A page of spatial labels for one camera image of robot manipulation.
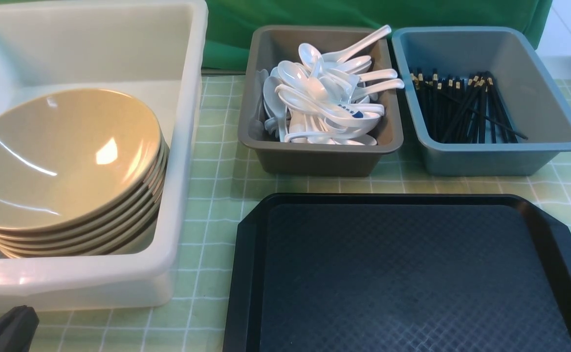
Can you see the long-handled white spoon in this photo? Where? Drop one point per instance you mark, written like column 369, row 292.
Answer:
column 347, row 53

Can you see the blue chopstick bin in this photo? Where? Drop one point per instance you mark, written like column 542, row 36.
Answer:
column 535, row 104

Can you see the green checkered tablecloth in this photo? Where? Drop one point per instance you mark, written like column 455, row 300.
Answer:
column 226, row 182

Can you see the bundle of black chopsticks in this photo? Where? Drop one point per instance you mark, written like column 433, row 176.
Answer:
column 464, row 110

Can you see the pile of white soup spoons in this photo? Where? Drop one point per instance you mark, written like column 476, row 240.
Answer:
column 327, row 98

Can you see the black serving tray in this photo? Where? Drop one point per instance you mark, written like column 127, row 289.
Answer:
column 399, row 273

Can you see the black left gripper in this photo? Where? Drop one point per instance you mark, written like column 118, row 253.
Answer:
column 17, row 329

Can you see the white spoon with blue logo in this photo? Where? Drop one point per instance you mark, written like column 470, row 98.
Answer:
column 337, row 116

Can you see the brown spoon bin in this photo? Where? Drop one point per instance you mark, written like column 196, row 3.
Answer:
column 273, row 44

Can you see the green backdrop cloth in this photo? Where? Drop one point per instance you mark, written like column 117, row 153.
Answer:
column 231, row 23

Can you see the large white plastic bin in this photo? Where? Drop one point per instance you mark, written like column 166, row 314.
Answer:
column 148, row 47

